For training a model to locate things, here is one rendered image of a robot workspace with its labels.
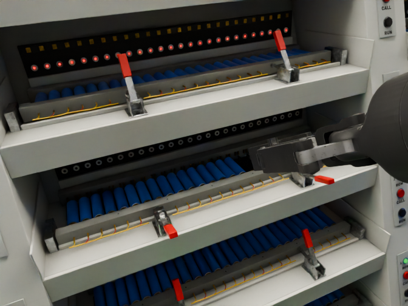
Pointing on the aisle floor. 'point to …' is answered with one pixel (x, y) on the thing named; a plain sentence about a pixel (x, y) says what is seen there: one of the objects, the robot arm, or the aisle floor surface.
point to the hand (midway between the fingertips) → (280, 152)
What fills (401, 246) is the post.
